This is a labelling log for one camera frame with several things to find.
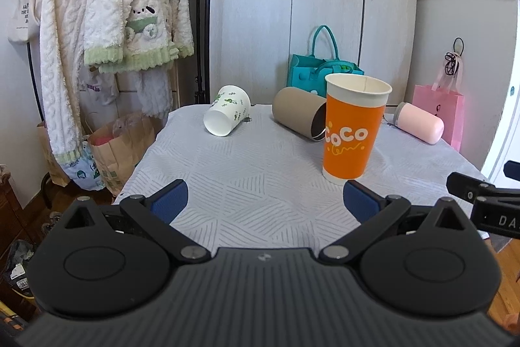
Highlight black hair ties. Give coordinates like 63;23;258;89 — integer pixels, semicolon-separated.
444;38;465;76

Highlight wooden furniture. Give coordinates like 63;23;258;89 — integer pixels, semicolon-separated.
0;167;27;242

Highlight large brown paper bag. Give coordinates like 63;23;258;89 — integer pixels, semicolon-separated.
87;113;164;197

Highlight black tripod stand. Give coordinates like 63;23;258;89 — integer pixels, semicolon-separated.
188;0;215;106

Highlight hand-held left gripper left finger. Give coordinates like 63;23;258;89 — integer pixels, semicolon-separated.
61;180;211;263

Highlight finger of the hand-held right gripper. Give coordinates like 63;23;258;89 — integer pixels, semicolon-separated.
446;171;497;206

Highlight black clothes rack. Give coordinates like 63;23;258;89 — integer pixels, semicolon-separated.
22;0;58;205

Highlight white door frame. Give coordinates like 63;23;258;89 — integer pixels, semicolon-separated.
479;0;520;185

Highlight pink gift bag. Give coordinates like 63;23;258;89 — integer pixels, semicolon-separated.
412;54;464;153

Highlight pink cup with grey lid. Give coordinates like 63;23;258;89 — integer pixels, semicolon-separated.
394;101;445;145

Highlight brown cardboard cup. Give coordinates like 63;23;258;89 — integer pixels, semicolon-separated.
272;86;328;143

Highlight white hanging garment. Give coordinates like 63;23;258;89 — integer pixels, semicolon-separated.
77;64;121;121

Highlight white green-print paper cup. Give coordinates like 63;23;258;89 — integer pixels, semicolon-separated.
203;85;252;137

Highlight grey patterned tablecloth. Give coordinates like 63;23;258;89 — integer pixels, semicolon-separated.
111;103;488;250

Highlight white canvas tote bag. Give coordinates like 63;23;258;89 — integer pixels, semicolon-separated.
7;0;46;44

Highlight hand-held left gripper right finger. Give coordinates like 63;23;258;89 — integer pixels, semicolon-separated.
319;180;474;265

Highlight teal tote bag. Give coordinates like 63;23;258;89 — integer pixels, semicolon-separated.
287;25;365;99

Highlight small brown paper bag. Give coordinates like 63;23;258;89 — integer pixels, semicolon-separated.
37;120;73;186

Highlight blue patterned pouch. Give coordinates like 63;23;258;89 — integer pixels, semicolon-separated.
64;141;107;192

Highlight shoes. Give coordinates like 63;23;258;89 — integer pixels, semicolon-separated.
0;239;39;301

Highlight orange paper cup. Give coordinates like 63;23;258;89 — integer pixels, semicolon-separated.
322;73;393;186

